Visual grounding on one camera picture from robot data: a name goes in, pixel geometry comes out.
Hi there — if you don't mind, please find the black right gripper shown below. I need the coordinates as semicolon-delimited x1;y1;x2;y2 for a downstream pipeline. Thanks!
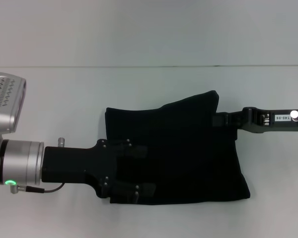
212;106;298;135

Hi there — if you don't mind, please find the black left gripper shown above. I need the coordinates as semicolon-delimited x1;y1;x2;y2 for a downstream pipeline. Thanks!
41;138;156;205

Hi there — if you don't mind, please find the black shirt with FREE print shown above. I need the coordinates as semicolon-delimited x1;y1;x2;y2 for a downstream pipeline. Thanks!
104;90;251;206

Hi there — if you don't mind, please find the thin gripper cable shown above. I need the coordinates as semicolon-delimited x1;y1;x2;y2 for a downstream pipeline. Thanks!
9;182;66;195

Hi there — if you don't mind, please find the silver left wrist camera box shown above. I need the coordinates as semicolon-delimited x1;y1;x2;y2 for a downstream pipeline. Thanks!
0;71;27;134

